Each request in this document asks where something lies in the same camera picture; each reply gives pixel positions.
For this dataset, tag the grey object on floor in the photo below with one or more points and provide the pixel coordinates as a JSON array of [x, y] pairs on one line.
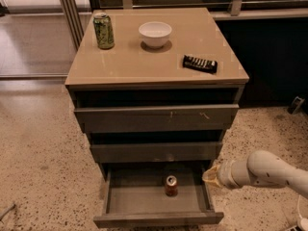
[[6, 211]]

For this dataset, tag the grey floor door stop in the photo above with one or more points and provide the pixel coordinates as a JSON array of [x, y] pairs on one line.
[[296, 105]]

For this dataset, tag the white bowl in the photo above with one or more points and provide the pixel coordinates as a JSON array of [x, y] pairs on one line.
[[155, 34]]

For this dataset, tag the grey open bottom drawer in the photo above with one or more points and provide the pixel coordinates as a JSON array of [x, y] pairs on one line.
[[135, 196]]

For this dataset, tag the red coke can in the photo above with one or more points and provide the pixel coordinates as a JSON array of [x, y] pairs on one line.
[[171, 186]]

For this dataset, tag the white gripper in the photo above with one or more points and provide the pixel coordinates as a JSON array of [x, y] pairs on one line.
[[225, 174]]

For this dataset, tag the grey top drawer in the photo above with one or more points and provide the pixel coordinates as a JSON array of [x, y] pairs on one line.
[[156, 118]]

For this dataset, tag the metal window frame post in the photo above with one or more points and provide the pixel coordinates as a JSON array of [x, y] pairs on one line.
[[73, 20]]

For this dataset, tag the grey drawer cabinet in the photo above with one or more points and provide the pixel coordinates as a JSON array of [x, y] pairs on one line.
[[132, 74]]

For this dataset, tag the green soda can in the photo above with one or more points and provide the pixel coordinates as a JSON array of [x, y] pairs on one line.
[[103, 30]]

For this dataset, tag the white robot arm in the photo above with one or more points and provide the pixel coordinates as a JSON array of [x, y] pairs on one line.
[[260, 169]]

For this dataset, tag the grey middle drawer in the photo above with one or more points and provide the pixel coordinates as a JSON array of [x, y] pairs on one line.
[[155, 152]]

